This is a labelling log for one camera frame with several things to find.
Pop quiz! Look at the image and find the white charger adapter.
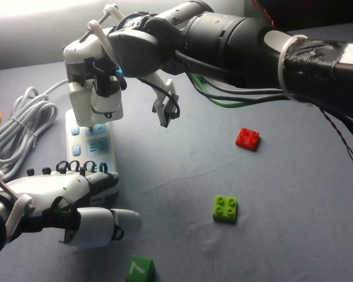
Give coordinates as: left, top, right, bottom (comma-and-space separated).
68, 75, 124, 132

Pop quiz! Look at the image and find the white power strip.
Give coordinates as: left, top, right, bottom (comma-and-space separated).
64, 108, 121, 206

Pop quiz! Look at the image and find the green cube number 7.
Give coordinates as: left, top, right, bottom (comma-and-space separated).
124, 254, 156, 282

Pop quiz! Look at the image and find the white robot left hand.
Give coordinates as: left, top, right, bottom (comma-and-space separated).
4, 160, 142, 250

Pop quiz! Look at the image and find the white power strip cable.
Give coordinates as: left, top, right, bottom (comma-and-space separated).
0, 79, 70, 180

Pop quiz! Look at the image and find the lime green stud brick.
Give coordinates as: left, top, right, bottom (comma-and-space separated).
212, 194, 239, 224

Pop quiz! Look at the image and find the grey table cloth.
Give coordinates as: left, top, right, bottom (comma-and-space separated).
0, 28, 353, 282

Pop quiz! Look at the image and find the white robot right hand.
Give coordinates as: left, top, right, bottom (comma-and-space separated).
62, 28, 129, 122

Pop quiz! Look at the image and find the red stud brick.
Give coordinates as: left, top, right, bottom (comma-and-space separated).
235, 127, 261, 152

